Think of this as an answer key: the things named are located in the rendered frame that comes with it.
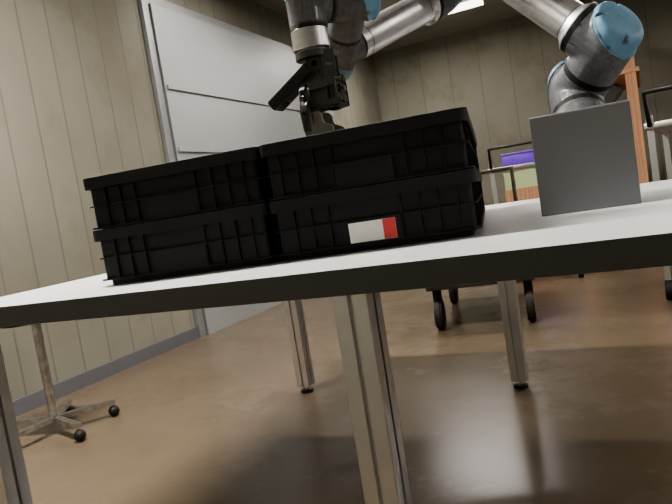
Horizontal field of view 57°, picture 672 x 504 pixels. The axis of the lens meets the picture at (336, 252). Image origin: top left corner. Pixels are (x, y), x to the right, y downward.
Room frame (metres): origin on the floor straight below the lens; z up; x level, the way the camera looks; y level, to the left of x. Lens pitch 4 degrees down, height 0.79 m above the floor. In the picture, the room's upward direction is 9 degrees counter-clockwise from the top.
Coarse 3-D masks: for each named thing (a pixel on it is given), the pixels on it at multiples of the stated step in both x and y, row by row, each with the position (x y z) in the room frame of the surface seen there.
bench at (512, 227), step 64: (384, 256) 0.99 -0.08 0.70; (448, 256) 0.84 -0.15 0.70; (512, 256) 0.80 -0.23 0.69; (576, 256) 0.77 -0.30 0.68; (640, 256) 0.74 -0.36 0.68; (0, 320) 1.21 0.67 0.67; (64, 320) 1.14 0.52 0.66; (512, 320) 2.26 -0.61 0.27; (0, 384) 1.36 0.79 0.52; (384, 384) 0.96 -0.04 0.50; (0, 448) 1.33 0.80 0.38; (384, 448) 0.94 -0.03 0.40
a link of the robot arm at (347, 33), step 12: (336, 0) 1.26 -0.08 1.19; (348, 0) 1.26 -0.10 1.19; (360, 0) 1.27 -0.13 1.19; (372, 0) 1.28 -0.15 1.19; (336, 12) 1.27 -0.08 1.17; (348, 12) 1.28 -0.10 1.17; (360, 12) 1.28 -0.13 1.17; (372, 12) 1.29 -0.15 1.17; (336, 24) 1.31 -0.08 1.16; (348, 24) 1.30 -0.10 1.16; (360, 24) 1.31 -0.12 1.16; (336, 36) 1.33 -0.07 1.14; (348, 36) 1.32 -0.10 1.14; (360, 36) 1.35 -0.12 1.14
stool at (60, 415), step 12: (36, 324) 2.64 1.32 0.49; (36, 336) 2.63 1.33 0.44; (36, 348) 2.64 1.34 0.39; (48, 372) 2.65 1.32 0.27; (48, 384) 2.64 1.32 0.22; (48, 396) 2.63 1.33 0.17; (48, 408) 2.64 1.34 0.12; (60, 408) 2.76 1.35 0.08; (72, 408) 2.88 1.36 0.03; (84, 408) 2.70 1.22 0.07; (96, 408) 2.72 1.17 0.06; (24, 420) 2.66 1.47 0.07; (36, 420) 2.65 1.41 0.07; (48, 420) 2.61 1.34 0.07; (60, 420) 2.57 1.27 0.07; (72, 420) 2.53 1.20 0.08; (24, 432) 2.50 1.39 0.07; (84, 432) 2.48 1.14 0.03
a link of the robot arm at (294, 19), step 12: (288, 0) 1.25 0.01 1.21; (300, 0) 1.24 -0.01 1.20; (312, 0) 1.24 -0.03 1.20; (324, 0) 1.25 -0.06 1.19; (288, 12) 1.26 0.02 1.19; (300, 12) 1.24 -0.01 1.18; (312, 12) 1.24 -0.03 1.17; (324, 12) 1.26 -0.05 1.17; (300, 24) 1.24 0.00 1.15; (312, 24) 1.24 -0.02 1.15; (324, 24) 1.25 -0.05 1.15
